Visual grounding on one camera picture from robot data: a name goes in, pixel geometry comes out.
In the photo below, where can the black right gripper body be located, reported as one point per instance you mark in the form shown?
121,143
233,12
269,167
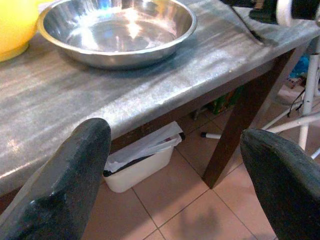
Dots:
263,13

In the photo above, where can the white marker pen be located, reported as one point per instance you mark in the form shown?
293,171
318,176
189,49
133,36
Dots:
212,135

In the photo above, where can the white plastic waste bin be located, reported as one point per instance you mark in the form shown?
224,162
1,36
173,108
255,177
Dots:
142,170

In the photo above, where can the white metal stand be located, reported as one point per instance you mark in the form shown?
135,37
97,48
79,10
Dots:
308,100

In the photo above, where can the stainless steel bowl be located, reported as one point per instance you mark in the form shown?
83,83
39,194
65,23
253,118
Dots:
117,35

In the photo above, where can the dark brown wooden table frame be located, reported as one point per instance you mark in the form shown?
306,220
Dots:
240,125

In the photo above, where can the blue bag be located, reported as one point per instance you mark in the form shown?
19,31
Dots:
300,70

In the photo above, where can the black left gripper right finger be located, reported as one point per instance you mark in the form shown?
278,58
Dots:
285,180

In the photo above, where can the green package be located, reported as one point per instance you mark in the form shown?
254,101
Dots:
225,101

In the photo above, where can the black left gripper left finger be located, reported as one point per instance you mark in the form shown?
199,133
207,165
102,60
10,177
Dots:
65,182

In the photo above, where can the yellow plastic bowl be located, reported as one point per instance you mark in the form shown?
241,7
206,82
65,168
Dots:
15,27

